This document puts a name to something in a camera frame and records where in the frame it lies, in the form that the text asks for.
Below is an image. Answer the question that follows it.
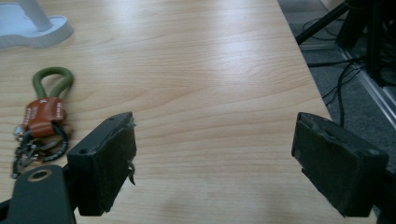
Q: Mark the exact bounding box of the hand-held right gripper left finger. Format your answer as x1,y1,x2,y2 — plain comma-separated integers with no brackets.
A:
66,111,138,217

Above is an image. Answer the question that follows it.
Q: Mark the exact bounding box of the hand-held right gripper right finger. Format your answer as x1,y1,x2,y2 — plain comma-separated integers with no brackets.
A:
291,111,390,218

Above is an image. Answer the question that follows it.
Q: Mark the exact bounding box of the black metal stand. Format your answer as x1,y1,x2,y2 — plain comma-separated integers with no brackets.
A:
335,0,396,88

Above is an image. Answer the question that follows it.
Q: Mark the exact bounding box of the black tripod leg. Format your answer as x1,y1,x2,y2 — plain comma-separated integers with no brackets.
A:
294,0,352,46

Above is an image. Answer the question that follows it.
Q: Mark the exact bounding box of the white plastic stand base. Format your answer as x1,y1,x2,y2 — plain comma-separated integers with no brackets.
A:
0,0,76,49

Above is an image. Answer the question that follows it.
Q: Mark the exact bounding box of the green loop brown leather keychain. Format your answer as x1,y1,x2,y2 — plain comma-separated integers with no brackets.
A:
11,66,75,180

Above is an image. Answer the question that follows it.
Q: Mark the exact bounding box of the black cable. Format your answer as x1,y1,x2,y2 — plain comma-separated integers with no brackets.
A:
306,56,366,69
321,59,366,128

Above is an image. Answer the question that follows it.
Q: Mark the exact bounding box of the silver floor rail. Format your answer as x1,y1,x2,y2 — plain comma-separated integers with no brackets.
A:
341,49,396,131

